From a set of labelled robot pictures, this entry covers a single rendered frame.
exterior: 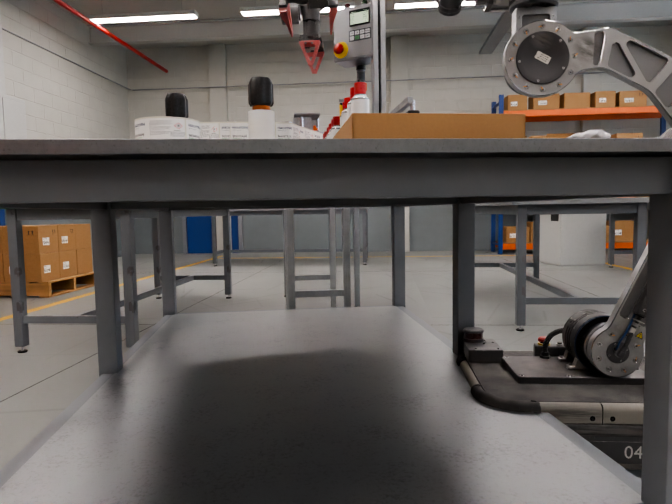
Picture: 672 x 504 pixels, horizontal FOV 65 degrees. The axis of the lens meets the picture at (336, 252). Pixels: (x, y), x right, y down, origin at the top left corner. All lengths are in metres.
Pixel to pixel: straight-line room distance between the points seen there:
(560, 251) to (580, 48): 5.63
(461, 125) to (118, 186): 0.50
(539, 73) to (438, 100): 8.16
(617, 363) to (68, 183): 1.40
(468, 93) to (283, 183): 9.10
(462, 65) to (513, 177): 9.08
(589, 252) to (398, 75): 4.45
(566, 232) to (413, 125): 6.44
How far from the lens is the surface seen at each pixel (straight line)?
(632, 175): 0.95
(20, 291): 3.29
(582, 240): 7.31
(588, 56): 1.66
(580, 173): 0.91
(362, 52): 2.07
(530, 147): 0.83
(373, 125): 0.79
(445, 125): 0.81
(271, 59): 10.06
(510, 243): 8.94
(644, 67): 1.72
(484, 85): 9.89
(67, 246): 5.75
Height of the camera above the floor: 0.73
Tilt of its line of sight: 4 degrees down
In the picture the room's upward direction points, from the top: 1 degrees counter-clockwise
